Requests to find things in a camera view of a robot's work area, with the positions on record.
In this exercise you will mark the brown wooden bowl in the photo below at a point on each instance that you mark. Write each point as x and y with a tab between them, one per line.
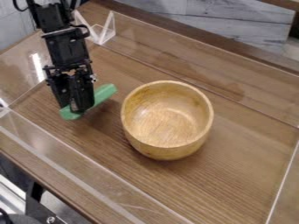
167	116

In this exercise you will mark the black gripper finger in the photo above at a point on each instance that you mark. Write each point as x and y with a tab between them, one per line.
81	97
60	89

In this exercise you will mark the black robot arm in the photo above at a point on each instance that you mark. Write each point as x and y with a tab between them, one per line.
52	17

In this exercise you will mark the black table leg bracket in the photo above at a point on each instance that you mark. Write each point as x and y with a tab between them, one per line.
35	209

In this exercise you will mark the clear acrylic tray wall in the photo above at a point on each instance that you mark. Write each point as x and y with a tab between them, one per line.
101	196

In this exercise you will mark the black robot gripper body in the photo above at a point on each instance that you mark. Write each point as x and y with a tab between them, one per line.
69	57

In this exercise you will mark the green rectangular block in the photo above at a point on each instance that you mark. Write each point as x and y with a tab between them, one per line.
103	93

